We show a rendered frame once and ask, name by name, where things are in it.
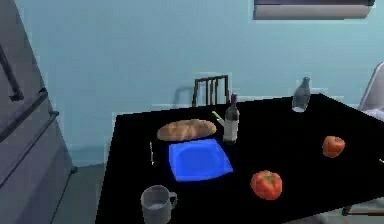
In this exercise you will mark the grey refrigerator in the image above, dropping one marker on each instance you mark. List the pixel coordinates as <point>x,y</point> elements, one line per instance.
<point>26,140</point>

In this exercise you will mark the brown bread loaf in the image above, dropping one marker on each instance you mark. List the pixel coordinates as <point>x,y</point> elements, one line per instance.
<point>186,129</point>

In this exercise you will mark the brown wooden chair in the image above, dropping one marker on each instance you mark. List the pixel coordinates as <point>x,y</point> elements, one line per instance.
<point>210,89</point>

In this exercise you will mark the dark wine bottle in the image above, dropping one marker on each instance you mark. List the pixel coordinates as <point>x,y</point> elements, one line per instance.
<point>231,123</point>

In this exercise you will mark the blue square plate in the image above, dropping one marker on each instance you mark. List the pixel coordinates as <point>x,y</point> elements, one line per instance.
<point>198,160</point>

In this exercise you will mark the thin silver knife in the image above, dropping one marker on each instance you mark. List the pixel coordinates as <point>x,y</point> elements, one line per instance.
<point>151,153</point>

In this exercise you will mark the grey mug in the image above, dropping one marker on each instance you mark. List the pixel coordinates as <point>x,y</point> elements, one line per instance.
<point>156,205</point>

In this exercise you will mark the red tomato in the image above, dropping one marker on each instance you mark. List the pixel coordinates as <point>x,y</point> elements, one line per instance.
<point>333,146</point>
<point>266,185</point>

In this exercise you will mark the clear glass bottle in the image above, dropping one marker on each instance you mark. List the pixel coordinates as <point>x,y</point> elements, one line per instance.
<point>301,96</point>

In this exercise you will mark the black table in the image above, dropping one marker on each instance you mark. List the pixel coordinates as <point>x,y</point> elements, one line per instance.
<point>300,160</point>

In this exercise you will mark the white chair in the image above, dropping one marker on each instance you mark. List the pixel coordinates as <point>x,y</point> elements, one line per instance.
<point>373,93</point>

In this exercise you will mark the grey window frame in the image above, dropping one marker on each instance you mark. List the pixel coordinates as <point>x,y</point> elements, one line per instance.
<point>311,10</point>

